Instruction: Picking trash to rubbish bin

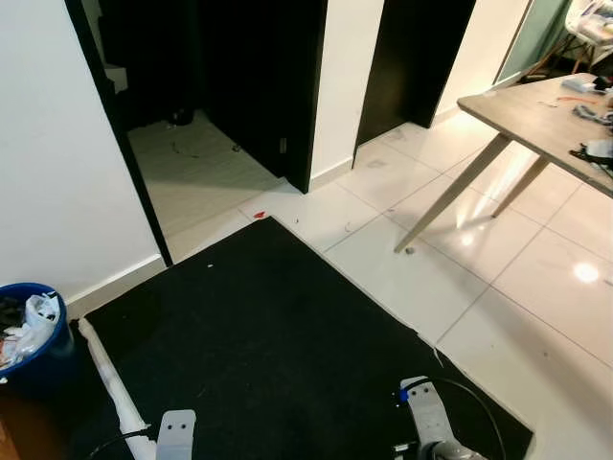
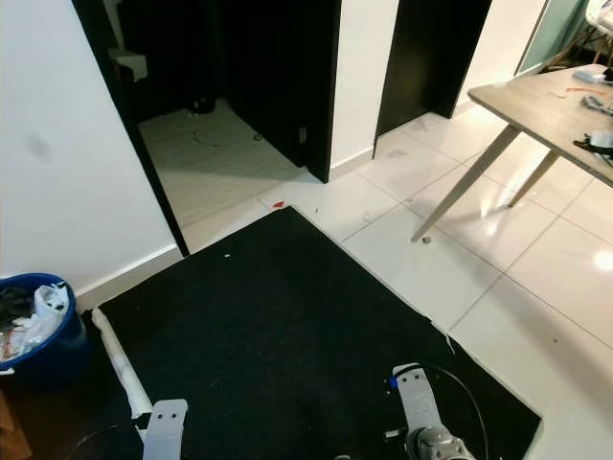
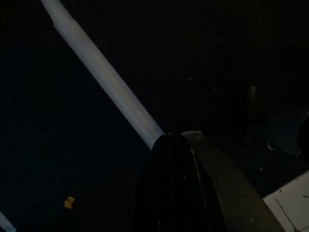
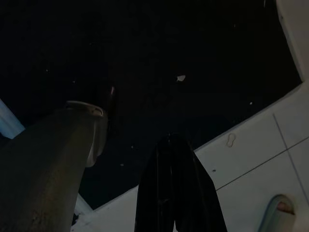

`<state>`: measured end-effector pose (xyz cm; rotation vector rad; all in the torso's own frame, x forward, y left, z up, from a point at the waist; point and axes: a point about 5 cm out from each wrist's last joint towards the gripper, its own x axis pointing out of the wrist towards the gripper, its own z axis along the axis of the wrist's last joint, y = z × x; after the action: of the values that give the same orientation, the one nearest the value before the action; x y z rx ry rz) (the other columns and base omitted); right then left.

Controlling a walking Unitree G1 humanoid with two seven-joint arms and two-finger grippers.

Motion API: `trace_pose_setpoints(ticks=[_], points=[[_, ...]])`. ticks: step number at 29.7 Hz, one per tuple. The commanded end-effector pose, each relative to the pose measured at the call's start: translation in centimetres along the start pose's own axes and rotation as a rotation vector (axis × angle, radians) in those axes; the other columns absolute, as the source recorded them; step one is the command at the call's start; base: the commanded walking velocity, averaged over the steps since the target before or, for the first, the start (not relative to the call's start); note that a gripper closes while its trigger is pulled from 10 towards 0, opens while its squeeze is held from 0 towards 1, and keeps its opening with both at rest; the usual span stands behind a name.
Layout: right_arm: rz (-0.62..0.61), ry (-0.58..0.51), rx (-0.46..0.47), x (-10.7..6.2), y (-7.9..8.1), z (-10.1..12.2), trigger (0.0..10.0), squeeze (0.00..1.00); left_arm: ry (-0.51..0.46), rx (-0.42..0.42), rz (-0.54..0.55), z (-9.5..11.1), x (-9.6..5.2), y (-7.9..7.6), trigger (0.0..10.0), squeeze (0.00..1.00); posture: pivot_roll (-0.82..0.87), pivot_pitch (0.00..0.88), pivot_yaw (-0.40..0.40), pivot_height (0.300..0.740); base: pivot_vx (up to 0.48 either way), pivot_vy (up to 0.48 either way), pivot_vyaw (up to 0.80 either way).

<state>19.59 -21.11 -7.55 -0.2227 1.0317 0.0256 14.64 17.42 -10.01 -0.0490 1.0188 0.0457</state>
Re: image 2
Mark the white plastic bag trash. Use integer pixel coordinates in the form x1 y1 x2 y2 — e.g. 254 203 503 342
5 283 71 358

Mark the black floor mat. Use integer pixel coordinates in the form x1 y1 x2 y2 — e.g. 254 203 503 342
77 206 543 460

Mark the white chair with wooden legs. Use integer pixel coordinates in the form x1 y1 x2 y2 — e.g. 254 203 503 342
541 0 613 71

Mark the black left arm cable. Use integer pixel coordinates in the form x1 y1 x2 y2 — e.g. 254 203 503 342
77 416 150 460

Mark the grey wooden table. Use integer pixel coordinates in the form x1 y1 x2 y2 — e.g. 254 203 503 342
410 65 613 242

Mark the black door frame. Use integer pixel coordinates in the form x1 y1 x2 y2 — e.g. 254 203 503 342
72 0 191 259

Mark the black and white device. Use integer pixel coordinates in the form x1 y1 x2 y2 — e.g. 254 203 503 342
573 129 613 160

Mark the white rolled paper strip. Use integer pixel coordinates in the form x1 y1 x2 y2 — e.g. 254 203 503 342
94 309 155 445

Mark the black open door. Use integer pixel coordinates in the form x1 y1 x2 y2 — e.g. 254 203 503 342
225 0 343 185

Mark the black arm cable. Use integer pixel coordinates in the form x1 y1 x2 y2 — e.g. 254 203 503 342
417 363 492 460
77 416 150 460

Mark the blue rubbish bin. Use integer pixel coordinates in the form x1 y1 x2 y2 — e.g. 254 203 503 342
0 273 92 384

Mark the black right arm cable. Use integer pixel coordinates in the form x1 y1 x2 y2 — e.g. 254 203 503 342
417 363 492 460

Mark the black narrow door panel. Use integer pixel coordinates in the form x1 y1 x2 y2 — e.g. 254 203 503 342
374 0 494 139

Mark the flat white box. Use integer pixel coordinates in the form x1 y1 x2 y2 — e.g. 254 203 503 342
573 65 610 85

